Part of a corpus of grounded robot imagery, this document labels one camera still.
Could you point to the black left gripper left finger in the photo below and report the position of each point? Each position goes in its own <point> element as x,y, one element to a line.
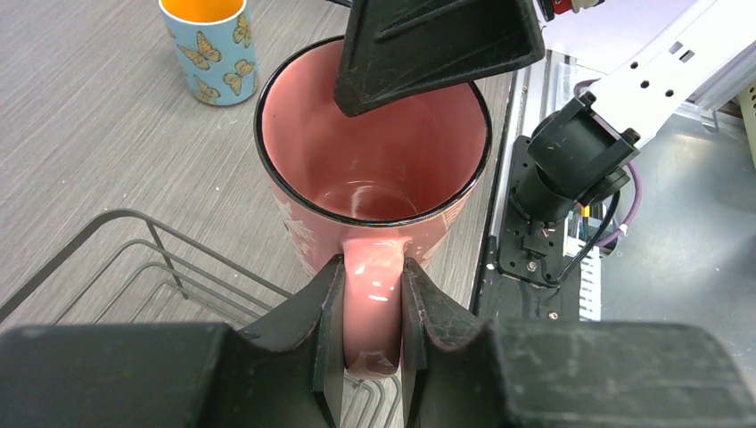
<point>297,366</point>

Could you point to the plain pink mug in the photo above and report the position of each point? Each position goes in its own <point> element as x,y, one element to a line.
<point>378,188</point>

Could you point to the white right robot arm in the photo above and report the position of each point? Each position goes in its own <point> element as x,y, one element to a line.
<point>578,152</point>

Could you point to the blue butterfly mug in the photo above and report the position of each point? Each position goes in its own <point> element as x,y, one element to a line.
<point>213,43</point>

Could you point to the black wire dish rack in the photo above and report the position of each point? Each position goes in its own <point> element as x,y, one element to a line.
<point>133,324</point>

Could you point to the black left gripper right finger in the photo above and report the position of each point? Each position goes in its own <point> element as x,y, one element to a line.
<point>450,367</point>

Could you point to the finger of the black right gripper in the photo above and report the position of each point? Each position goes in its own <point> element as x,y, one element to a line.
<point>394,49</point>

